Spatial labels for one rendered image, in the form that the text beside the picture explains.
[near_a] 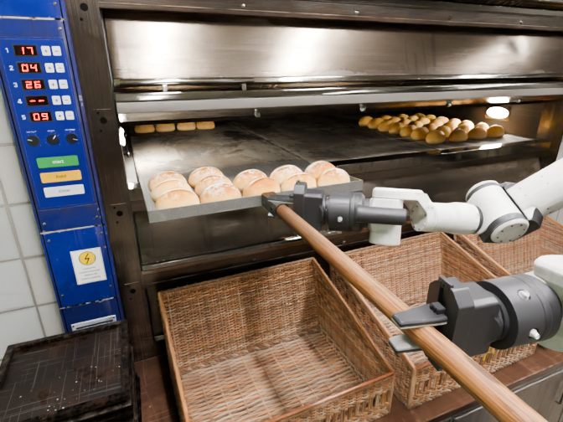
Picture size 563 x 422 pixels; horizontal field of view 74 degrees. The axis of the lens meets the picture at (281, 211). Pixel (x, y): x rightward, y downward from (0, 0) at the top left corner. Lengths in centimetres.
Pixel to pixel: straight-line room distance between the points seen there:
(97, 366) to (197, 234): 44
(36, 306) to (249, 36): 98
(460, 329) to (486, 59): 130
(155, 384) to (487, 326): 103
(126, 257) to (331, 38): 91
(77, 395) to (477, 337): 82
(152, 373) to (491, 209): 109
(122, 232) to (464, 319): 94
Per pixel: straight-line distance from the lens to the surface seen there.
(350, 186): 100
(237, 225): 123
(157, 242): 119
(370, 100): 116
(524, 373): 152
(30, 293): 127
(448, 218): 87
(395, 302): 52
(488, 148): 179
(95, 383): 103
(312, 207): 80
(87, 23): 109
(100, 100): 109
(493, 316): 53
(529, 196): 95
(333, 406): 107
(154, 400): 129
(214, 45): 112
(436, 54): 150
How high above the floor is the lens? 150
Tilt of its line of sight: 22 degrees down
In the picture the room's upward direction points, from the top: straight up
